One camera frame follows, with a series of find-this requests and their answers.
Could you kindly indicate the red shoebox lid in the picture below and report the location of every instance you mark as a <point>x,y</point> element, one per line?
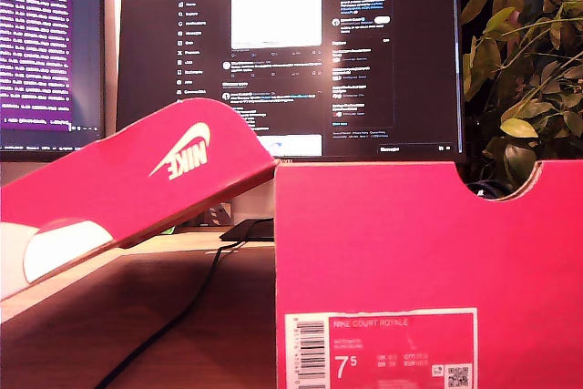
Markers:
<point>136,179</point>

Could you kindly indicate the wide black computer monitor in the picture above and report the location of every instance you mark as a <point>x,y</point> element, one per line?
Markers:
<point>364,65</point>

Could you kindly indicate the flat black pad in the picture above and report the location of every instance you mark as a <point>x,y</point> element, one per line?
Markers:
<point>250,230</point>

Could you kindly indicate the dark blue shoe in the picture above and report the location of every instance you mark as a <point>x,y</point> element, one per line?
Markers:
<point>494,189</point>

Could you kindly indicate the green leafy houseplant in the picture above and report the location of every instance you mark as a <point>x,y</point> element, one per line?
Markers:
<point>524,88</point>

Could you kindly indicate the red shoebox base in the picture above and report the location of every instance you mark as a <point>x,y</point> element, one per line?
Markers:
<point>410,248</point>

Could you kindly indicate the monitor with purple terminal text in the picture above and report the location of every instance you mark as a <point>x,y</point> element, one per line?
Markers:
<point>45,43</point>

